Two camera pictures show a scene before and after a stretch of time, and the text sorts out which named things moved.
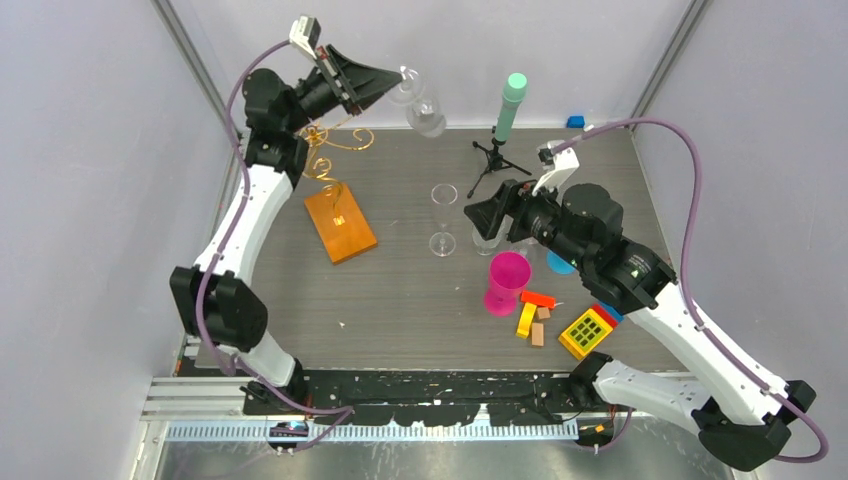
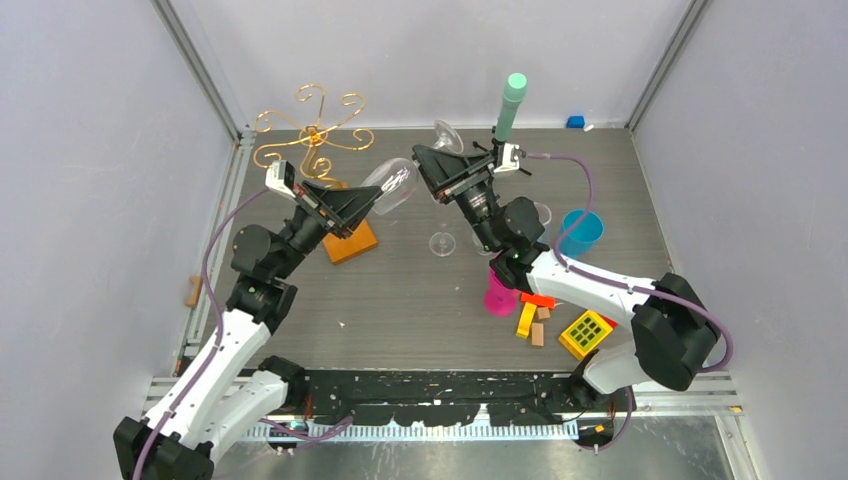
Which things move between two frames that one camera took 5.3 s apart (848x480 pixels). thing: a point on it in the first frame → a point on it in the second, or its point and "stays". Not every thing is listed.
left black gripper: (358, 81) → (343, 207)
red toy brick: (614, 323) stays
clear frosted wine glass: (423, 113) → (397, 178)
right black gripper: (487, 215) → (450, 176)
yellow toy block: (526, 320) stays
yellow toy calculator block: (585, 334) stays
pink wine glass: (509, 275) stays
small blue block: (575, 121) stays
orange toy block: (539, 300) stays
